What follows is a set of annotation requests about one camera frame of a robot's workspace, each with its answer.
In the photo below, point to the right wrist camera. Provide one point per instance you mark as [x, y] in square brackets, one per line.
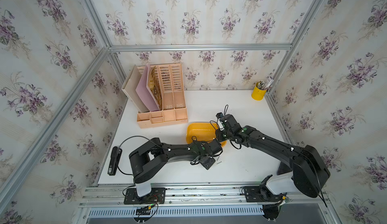
[220, 118]

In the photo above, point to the pink folder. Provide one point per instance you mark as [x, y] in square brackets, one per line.
[144, 91]

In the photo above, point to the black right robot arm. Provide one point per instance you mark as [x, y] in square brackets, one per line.
[308, 172]

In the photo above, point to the pink desk file organizer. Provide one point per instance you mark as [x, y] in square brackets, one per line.
[166, 84]

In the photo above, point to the beige folder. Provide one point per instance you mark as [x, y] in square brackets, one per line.
[129, 88]

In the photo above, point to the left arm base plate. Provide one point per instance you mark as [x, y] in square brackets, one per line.
[157, 195]

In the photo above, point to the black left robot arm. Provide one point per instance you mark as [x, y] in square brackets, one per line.
[148, 159]

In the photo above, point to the pens in cup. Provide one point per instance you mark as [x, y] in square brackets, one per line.
[265, 84]

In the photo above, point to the yellow plastic storage box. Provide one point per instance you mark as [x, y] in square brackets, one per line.
[201, 131]

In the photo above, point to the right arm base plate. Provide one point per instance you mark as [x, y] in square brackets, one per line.
[261, 194]

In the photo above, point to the aluminium mounting rail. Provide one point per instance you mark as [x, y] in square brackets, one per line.
[175, 195]

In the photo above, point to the white slotted cable duct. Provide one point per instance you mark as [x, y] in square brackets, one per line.
[178, 211]

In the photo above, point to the yellow pen holder cup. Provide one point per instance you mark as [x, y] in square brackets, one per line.
[259, 91]

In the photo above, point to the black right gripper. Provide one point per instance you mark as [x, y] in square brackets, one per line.
[217, 135]

